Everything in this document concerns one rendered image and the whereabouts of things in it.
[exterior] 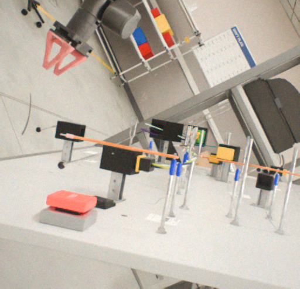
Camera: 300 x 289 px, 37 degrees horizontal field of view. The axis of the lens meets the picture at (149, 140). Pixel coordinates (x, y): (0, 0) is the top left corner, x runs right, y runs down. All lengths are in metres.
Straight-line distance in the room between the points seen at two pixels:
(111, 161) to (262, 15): 8.12
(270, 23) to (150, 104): 2.66
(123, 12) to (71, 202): 0.55
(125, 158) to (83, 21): 0.40
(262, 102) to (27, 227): 1.37
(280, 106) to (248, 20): 6.99
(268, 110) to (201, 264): 1.33
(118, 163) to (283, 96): 1.16
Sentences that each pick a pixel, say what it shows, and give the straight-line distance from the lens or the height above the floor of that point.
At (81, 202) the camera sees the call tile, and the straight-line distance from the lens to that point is 0.54.
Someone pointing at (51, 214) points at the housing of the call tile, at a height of 1.09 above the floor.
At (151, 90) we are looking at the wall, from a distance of 8.56.
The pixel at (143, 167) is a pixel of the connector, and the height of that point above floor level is 1.18.
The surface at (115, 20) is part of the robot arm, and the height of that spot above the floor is 1.22.
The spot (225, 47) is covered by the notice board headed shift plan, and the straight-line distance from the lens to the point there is 8.56.
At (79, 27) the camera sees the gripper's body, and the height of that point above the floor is 1.14.
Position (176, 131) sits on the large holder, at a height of 1.18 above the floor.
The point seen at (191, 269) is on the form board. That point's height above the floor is 1.22.
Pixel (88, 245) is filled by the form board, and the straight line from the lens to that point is 0.51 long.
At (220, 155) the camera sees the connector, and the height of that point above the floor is 1.29.
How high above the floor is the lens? 1.32
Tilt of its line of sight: 9 degrees down
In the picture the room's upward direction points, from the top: 64 degrees clockwise
